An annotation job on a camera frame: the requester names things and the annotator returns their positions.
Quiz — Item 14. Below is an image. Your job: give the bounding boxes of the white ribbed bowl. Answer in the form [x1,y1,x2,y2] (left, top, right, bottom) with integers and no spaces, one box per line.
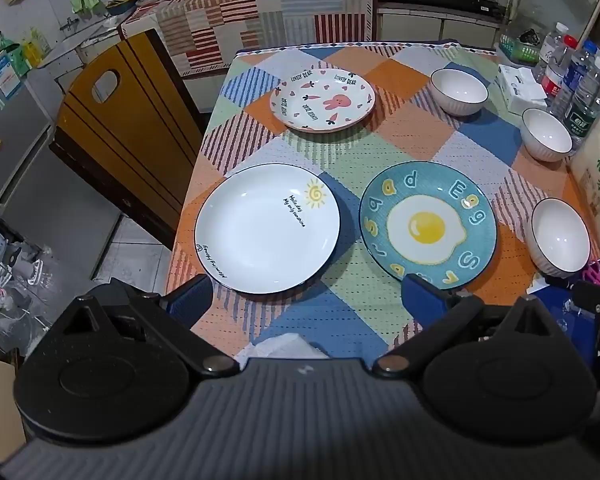
[521,108,574,162]
[430,68,489,116]
[524,197,591,278]

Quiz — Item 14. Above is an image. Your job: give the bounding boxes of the white plate with pink bunny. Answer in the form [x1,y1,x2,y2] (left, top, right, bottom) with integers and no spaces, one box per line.
[270,66,376,134]

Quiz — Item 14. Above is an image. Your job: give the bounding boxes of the green cloth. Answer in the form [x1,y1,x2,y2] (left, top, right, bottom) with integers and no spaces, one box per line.
[70,0,106,16]

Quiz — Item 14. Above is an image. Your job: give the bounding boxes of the wooden chair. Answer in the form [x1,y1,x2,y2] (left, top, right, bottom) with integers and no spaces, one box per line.
[49,28,206,251]

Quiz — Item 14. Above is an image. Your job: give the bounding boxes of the red cap water bottle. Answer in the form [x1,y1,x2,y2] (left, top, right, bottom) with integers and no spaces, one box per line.
[540,35,579,100]

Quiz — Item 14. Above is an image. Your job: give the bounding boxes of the green plastic basket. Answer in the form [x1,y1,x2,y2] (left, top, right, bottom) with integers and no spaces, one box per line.
[497,34,542,66]

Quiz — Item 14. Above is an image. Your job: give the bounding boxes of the striped patchwork cabinet cloth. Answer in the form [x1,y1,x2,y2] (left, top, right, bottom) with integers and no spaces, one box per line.
[120,0,376,77]

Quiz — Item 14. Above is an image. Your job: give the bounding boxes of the teal plate with egg print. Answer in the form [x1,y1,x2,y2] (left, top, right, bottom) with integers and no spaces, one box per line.
[358,161,498,291]

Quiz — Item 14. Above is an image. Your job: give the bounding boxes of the white plate with sun print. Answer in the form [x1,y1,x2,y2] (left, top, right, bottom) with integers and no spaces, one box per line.
[195,163,342,294]

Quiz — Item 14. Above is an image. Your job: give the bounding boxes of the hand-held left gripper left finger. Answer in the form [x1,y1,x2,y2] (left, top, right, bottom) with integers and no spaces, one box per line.
[62,274,242,377]

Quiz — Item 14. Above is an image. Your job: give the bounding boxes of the blue cap water bottle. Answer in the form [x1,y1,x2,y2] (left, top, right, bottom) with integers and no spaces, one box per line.
[555,40,599,117]

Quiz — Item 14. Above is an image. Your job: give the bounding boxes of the grey refrigerator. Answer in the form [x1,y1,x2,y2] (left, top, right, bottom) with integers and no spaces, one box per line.
[0,45,57,211]

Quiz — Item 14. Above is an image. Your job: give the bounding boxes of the white kitchen cabinet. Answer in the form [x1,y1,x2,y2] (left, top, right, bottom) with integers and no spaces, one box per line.
[377,7,502,49]

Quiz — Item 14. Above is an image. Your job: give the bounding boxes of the colourful checked tablecloth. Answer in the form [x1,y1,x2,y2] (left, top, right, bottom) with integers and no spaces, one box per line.
[165,40,600,361]

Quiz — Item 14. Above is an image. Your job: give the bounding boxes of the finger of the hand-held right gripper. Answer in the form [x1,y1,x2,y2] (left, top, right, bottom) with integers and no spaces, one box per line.
[570,279,600,352]

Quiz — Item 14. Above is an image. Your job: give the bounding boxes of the white crumpled paper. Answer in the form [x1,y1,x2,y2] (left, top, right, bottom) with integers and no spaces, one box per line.
[235,335,331,361]

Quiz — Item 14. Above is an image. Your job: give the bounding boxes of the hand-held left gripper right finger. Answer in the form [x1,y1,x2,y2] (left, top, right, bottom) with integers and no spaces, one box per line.
[372,275,567,378]

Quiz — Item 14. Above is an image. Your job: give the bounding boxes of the yellow bottle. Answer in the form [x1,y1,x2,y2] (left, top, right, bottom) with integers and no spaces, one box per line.
[22,27,51,68]

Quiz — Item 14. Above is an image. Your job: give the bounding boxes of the white tissue pack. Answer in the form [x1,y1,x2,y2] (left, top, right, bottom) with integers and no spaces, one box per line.
[495,64,549,116]

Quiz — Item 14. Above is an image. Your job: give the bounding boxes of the green label water bottle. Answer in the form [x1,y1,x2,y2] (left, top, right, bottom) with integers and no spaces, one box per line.
[562,56,600,153]

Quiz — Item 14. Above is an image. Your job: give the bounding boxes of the clear plastic bags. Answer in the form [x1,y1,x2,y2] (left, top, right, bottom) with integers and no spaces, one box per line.
[0,220,72,361]

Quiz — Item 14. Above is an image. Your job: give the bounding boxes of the clear white cap bottle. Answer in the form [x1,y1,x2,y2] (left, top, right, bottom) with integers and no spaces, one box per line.
[535,22,569,81]

